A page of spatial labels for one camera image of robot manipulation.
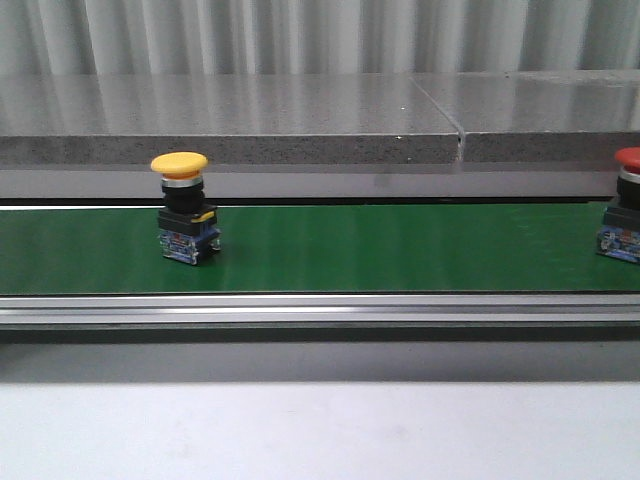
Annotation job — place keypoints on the white cabinet panel under slab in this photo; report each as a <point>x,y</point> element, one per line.
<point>277,183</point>

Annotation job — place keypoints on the green conveyor belt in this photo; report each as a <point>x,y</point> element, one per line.
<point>352,248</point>

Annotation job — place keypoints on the grey speckled stone slab right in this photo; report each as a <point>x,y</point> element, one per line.
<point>565,117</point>

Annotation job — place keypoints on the grey speckled stone slab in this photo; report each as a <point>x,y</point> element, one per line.
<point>100,120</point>
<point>565,117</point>

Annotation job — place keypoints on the grey speckled stone slab left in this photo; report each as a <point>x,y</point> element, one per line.
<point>100,120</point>

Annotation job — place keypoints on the white pleated curtain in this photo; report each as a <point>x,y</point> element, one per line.
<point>294,37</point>

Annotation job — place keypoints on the aluminium conveyor frame rail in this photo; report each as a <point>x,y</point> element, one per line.
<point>377,317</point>

